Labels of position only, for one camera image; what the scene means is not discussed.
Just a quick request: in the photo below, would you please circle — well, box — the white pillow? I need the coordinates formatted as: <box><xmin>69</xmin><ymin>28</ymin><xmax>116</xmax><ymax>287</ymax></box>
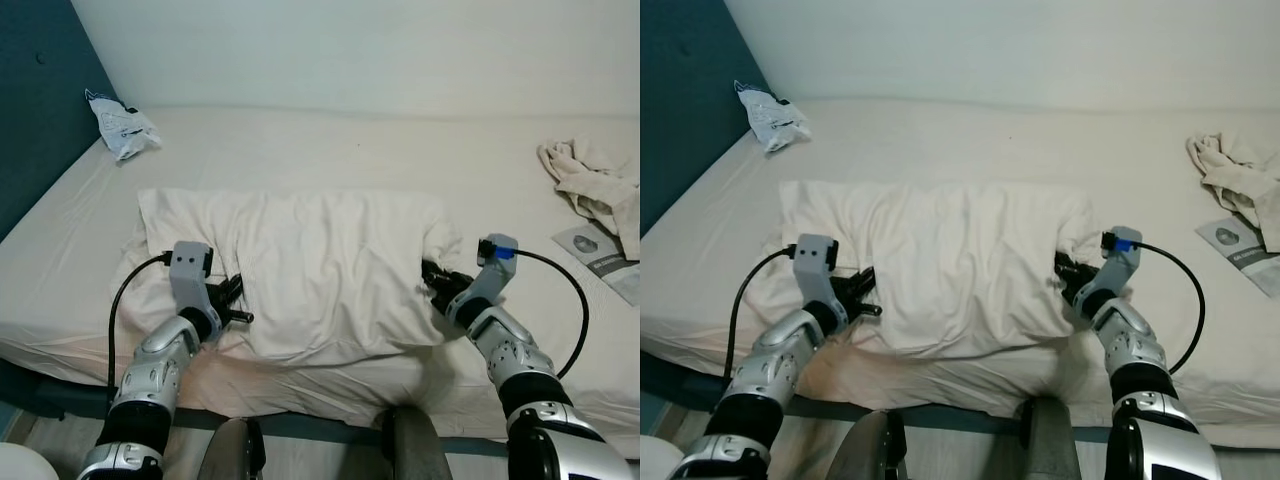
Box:
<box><xmin>765</xmin><ymin>180</ymin><xmax>1106</xmax><ymax>359</ymax></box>
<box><xmin>120</xmin><ymin>188</ymin><xmax>466</xmax><ymax>363</ymax></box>

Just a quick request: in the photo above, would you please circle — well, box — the dark grey left robot leg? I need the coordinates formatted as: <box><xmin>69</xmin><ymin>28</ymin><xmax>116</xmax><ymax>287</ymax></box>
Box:
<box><xmin>825</xmin><ymin>410</ymin><xmax>909</xmax><ymax>480</ymax></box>
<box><xmin>197</xmin><ymin>418</ymin><xmax>266</xmax><ymax>480</ymax></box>

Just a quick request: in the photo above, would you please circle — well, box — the dark grey robot leg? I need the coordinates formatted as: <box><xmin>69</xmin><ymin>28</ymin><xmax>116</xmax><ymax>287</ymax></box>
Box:
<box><xmin>197</xmin><ymin>418</ymin><xmax>266</xmax><ymax>480</ymax></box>
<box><xmin>380</xmin><ymin>405</ymin><xmax>453</xmax><ymax>480</ymax></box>
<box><xmin>825</xmin><ymin>410</ymin><xmax>909</xmax><ymax>480</ymax></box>

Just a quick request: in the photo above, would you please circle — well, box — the grey printed booklet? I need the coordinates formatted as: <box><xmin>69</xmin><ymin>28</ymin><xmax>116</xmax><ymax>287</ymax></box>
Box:
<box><xmin>1195</xmin><ymin>217</ymin><xmax>1280</xmax><ymax>291</ymax></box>
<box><xmin>552</xmin><ymin>225</ymin><xmax>641</xmax><ymax>306</ymax></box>

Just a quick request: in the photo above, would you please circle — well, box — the white sheeted mattress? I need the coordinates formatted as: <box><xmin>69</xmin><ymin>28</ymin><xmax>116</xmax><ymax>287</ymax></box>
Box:
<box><xmin>0</xmin><ymin>105</ymin><xmax>641</xmax><ymax>461</ymax></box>
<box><xmin>640</xmin><ymin>97</ymin><xmax>1280</xmax><ymax>449</ymax></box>

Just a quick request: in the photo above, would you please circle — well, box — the dark grey right robot leg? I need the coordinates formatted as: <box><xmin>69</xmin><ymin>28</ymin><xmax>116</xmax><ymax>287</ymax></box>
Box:
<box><xmin>380</xmin><ymin>405</ymin><xmax>453</xmax><ymax>480</ymax></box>

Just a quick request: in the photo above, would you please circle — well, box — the crumpled beige cloth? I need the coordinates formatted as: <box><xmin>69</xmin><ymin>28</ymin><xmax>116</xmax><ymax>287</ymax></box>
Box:
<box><xmin>537</xmin><ymin>138</ymin><xmax>641</xmax><ymax>261</ymax></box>
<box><xmin>1186</xmin><ymin>130</ymin><xmax>1280</xmax><ymax>253</ymax></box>

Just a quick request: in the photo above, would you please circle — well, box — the white blue plastic packet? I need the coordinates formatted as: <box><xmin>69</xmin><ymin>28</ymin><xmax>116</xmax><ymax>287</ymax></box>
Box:
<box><xmin>85</xmin><ymin>88</ymin><xmax>161</xmax><ymax>161</ymax></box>
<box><xmin>733</xmin><ymin>80</ymin><xmax>813</xmax><ymax>153</ymax></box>

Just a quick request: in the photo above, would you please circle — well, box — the white rounded object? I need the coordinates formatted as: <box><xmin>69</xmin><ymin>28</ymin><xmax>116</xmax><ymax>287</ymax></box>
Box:
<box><xmin>0</xmin><ymin>443</ymin><xmax>59</xmax><ymax>480</ymax></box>
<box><xmin>640</xmin><ymin>435</ymin><xmax>686</xmax><ymax>480</ymax></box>

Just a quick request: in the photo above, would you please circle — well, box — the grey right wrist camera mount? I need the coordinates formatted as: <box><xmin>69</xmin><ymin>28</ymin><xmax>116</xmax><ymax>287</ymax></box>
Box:
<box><xmin>476</xmin><ymin>233</ymin><xmax>520</xmax><ymax>303</ymax></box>
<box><xmin>1098</xmin><ymin>226</ymin><xmax>1144</xmax><ymax>293</ymax></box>

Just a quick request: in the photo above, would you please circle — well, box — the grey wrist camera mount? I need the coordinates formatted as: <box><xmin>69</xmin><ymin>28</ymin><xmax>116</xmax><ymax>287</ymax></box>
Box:
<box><xmin>476</xmin><ymin>233</ymin><xmax>520</xmax><ymax>303</ymax></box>
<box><xmin>1098</xmin><ymin>226</ymin><xmax>1144</xmax><ymax>293</ymax></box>
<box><xmin>168</xmin><ymin>241</ymin><xmax>227</xmax><ymax>317</ymax></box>
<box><xmin>795</xmin><ymin>234</ymin><xmax>850</xmax><ymax>312</ymax></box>

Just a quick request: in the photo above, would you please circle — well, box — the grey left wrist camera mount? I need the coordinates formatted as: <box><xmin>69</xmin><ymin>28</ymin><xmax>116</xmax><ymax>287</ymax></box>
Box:
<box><xmin>795</xmin><ymin>234</ymin><xmax>850</xmax><ymax>312</ymax></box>
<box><xmin>168</xmin><ymin>241</ymin><xmax>227</xmax><ymax>317</ymax></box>

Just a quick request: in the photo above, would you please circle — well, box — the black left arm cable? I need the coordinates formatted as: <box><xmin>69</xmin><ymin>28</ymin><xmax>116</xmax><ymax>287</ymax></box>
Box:
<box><xmin>731</xmin><ymin>247</ymin><xmax>800</xmax><ymax>388</ymax></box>
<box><xmin>106</xmin><ymin>253</ymin><xmax>173</xmax><ymax>403</ymax></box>

